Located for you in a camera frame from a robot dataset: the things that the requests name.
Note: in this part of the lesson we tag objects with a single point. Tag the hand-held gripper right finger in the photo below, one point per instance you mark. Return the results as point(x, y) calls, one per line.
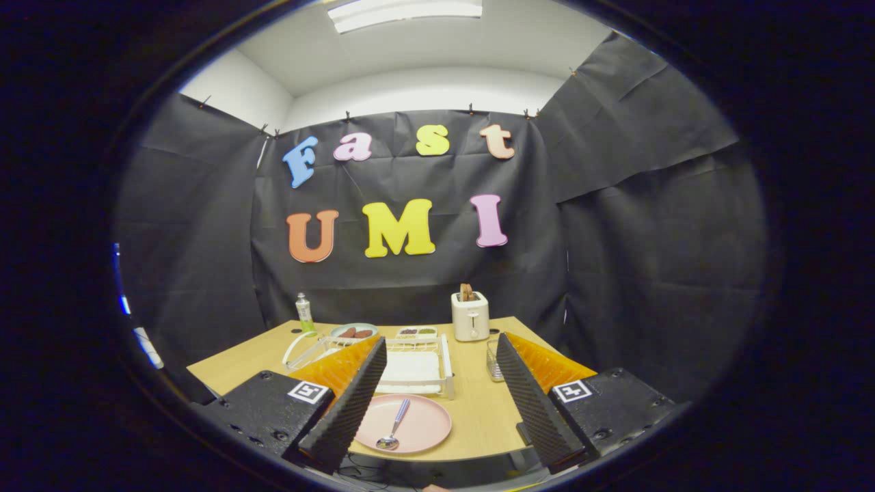
point(530, 410)

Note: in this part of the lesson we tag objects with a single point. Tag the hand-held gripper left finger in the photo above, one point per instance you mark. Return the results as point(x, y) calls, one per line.
point(352, 410)

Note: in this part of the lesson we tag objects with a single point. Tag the clear basket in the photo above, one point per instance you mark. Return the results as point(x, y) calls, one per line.
point(493, 362)

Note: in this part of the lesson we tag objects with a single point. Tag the pink plate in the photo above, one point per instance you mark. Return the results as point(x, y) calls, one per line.
point(427, 424)

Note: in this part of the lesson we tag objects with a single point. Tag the light blue oval plate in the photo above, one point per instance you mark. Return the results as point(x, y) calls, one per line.
point(355, 326)

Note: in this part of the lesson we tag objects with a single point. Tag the white divided grain tray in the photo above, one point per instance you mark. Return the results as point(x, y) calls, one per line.
point(417, 336)

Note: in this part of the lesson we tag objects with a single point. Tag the green and white bottle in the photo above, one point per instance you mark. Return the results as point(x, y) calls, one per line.
point(305, 318)

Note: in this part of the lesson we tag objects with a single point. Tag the white toaster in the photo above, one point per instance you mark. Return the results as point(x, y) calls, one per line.
point(470, 321)

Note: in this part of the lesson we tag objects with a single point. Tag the brown bread slice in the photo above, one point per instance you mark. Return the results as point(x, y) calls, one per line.
point(467, 293)

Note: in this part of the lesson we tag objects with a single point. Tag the ceiling light panel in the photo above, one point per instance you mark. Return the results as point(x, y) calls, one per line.
point(403, 14)

